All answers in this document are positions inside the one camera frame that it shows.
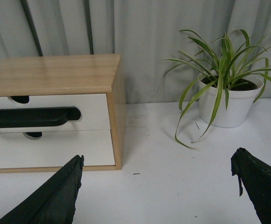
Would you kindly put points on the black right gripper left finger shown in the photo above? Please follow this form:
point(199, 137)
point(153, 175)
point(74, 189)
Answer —
point(54, 201)

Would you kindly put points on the wooden drawer cabinet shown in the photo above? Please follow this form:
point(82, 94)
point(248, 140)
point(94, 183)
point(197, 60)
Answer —
point(69, 75)

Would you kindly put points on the white drawer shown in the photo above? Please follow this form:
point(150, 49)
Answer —
point(93, 108)
point(55, 149)

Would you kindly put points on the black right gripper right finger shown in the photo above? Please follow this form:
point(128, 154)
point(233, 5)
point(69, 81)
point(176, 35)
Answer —
point(255, 176)

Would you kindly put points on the white plant pot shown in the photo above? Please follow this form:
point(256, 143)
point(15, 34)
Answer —
point(239, 104)

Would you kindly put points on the green spider plant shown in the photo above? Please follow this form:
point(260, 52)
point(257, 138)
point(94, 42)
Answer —
point(225, 70)

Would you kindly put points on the black drawer handle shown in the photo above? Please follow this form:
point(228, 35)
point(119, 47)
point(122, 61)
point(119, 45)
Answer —
point(38, 117)

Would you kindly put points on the grey curtain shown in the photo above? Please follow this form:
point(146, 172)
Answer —
point(145, 32)

